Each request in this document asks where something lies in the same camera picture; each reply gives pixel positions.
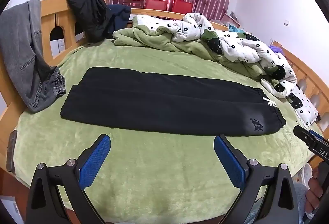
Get red chair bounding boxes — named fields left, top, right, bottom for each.
left=145, top=0, right=168, bottom=11
left=172, top=0, right=193, bottom=13

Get navy garment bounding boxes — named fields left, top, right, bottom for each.
left=107, top=4, right=132, bottom=33

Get black pants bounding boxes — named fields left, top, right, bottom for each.
left=60, top=67, right=286, bottom=137

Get purple fluffy item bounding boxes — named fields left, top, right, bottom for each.
left=269, top=44, right=283, bottom=55

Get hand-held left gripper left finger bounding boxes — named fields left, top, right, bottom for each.
left=26, top=134, right=111, bottom=224

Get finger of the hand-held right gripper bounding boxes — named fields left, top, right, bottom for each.
left=293, top=125, right=329, bottom=161
left=308, top=129, right=329, bottom=143

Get grey jeans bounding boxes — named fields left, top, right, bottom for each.
left=0, top=0, right=67, bottom=114

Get green fleece bed blanket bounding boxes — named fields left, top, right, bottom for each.
left=13, top=39, right=324, bottom=217

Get black jacket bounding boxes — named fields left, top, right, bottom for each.
left=59, top=0, right=114, bottom=43

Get floral white pillow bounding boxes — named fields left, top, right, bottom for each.
left=287, top=84, right=320, bottom=129

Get wooden bed frame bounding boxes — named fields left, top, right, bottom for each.
left=0, top=0, right=329, bottom=181

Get floral white green quilt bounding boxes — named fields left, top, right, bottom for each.
left=112, top=12, right=299, bottom=98

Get person's right hand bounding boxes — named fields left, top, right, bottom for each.
left=305, top=166, right=329, bottom=214

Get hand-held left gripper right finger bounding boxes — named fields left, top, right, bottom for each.
left=214, top=134, right=301, bottom=224

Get dark wooden chair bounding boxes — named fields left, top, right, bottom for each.
left=122, top=0, right=146, bottom=9

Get teal item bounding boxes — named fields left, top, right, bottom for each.
left=227, top=24, right=244, bottom=34

